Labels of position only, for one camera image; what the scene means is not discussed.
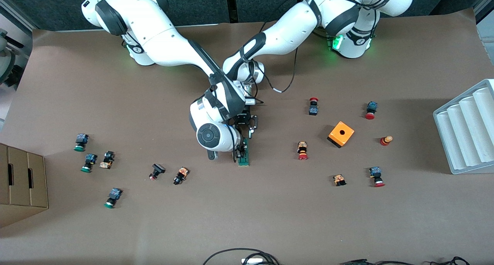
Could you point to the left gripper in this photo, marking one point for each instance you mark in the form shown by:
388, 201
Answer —
244, 118

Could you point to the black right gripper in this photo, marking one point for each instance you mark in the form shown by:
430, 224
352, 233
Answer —
240, 150

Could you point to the green load switch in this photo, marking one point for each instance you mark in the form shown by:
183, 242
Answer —
244, 162

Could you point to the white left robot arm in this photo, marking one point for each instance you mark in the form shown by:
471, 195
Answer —
293, 25

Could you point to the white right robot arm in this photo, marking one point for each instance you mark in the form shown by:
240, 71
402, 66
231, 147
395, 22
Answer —
166, 45

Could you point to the red button orange block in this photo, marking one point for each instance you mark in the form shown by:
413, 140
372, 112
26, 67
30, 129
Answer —
302, 151

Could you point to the red emergency stop button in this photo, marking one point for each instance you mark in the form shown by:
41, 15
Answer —
313, 108

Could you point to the black flat-head button red terminals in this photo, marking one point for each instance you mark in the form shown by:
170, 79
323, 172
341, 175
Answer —
157, 170

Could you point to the white plug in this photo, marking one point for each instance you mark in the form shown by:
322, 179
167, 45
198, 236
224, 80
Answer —
252, 261

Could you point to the red mushroom button blue block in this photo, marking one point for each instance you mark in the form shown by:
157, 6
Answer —
376, 175
371, 108

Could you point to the green mushroom push button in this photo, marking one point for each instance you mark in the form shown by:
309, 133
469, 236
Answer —
89, 161
81, 140
113, 196

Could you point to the red tan knob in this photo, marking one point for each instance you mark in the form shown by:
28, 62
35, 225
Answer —
386, 140

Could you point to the white ridged tray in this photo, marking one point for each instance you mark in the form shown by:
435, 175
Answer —
467, 133

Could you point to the brown cardboard box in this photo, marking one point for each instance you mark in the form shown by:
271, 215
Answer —
23, 180

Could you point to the grey black stand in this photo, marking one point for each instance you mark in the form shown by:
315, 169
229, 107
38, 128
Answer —
5, 60

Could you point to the black switch orange contact block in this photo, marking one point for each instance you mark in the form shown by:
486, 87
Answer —
181, 175

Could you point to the orange button enclosure box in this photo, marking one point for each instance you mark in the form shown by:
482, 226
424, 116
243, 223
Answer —
341, 133

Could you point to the black switch clear contact block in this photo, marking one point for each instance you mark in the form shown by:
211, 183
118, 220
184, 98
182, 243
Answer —
107, 159

